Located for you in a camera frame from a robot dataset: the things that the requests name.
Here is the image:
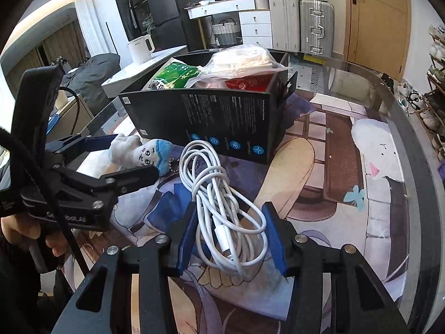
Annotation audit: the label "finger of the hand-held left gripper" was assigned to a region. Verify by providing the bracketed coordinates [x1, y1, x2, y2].
[58, 165, 159, 213]
[45, 134, 119, 168]

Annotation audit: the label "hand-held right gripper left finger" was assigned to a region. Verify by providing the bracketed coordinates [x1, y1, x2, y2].
[49, 200, 199, 334]

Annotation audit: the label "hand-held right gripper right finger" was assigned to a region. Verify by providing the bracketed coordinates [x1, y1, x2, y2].
[261, 200, 411, 334]

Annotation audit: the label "grey blue plush keychain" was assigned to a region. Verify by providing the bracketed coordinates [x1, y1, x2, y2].
[109, 134, 195, 178]

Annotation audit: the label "white charging cable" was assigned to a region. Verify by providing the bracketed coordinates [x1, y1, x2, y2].
[179, 141, 270, 281]

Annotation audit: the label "black cardboard box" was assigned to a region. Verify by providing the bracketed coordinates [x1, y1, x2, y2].
[118, 50, 300, 166]

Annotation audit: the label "red packet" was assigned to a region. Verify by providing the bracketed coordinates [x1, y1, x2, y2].
[193, 73, 275, 94]

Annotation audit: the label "clear zip bag striped cloth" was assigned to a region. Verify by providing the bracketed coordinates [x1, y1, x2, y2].
[184, 44, 279, 87]

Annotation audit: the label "person's left hand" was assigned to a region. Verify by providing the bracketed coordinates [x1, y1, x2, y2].
[0, 214, 72, 261]

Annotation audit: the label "light wooden cabinet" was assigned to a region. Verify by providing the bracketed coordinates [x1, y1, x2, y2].
[45, 94, 96, 136]

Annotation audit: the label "white low side table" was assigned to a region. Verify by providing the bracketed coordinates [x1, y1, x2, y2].
[102, 45, 188, 98]

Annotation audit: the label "dark grey bean bag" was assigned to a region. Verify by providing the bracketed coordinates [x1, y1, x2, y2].
[66, 54, 120, 100]

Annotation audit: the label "beige curtains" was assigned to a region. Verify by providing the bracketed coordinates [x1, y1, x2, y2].
[5, 19, 87, 73]

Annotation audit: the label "green packet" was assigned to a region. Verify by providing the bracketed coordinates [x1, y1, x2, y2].
[144, 59, 202, 91]

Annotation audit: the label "white electric kettle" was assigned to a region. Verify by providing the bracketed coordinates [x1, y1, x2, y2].
[127, 35, 155, 65]

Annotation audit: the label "printed table mat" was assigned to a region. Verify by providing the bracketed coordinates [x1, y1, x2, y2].
[45, 90, 418, 334]

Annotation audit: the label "white tall cabinet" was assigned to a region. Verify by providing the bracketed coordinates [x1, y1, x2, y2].
[74, 0, 117, 58]

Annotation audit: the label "dark glass wardrobe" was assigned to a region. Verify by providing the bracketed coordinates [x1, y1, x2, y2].
[109, 0, 154, 42]

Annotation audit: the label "black refrigerator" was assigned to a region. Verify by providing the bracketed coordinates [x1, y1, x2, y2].
[144, 0, 204, 51]

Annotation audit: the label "grey woven basket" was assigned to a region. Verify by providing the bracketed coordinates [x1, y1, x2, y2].
[211, 19, 242, 46]

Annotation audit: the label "black white patterned rug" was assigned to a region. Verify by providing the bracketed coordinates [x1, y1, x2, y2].
[271, 50, 348, 87]

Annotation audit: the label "white vanity desk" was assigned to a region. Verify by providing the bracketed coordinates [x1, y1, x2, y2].
[188, 0, 270, 49]

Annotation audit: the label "white drawer chest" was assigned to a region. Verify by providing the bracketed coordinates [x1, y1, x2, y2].
[240, 10, 272, 47]

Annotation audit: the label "pile of sneakers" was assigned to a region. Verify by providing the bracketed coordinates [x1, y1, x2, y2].
[382, 73, 440, 129]

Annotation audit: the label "beige suitcase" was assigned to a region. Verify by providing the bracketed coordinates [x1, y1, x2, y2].
[268, 0, 301, 53]

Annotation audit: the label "silver suitcase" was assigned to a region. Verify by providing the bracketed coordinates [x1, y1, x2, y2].
[299, 0, 335, 56]

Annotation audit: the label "wooden shoe rack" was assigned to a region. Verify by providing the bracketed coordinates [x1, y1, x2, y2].
[422, 24, 445, 161]

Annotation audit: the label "wooden door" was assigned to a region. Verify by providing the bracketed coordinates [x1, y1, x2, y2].
[344, 0, 411, 80]

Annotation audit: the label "rows of assorted shoes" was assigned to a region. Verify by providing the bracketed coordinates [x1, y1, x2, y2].
[426, 24, 445, 157]

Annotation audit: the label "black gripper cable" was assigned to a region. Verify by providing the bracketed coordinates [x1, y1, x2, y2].
[0, 85, 93, 275]

